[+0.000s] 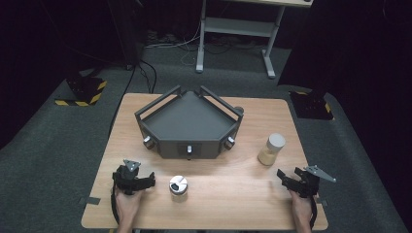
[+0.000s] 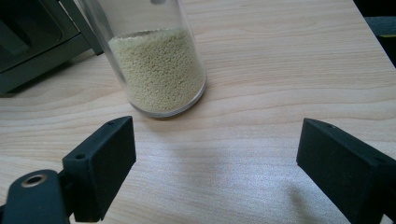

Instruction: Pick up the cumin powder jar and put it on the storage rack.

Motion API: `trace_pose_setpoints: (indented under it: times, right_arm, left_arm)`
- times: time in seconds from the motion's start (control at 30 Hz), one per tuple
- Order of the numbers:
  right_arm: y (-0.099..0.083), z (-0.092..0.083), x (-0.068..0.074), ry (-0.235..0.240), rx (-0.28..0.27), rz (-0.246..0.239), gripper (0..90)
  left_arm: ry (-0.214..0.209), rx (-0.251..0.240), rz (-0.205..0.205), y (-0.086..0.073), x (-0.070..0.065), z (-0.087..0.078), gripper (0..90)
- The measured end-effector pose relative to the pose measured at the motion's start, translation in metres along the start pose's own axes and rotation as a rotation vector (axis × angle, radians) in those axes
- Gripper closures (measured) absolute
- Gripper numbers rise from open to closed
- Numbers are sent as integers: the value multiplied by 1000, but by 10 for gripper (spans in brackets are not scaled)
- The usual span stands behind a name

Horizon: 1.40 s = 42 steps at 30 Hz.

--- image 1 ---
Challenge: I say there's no white metal desk frame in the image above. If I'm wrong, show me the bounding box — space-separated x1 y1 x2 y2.
194 0 315 80

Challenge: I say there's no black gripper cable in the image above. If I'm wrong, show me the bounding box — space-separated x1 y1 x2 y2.
309 195 318 229
110 181 121 226

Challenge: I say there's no white floor cable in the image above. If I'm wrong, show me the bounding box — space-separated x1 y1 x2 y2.
144 19 203 67

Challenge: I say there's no person's right hand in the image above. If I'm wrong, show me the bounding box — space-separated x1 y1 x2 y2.
289 189 315 225

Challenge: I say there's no glass jar with yellow powder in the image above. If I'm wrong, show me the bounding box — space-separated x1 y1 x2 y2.
257 132 287 167

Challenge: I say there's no black yellow striped stand base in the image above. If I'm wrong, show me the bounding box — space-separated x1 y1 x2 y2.
289 89 335 121
53 75 108 108

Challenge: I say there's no black floor cable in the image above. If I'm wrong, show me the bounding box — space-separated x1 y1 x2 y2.
108 59 158 134

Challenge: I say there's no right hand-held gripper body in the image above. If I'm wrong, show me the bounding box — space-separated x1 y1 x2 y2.
292 164 337 199

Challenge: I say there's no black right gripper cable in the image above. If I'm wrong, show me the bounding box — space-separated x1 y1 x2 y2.
309 195 318 229

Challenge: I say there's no black corner rack with knobs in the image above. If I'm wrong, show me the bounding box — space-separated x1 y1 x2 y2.
134 84 245 161

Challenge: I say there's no person's left hand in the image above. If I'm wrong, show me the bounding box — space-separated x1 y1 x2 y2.
114 186 146 225

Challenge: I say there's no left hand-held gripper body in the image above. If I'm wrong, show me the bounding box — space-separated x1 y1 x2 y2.
112 158 144 196

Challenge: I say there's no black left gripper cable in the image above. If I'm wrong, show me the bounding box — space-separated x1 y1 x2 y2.
110 181 121 226

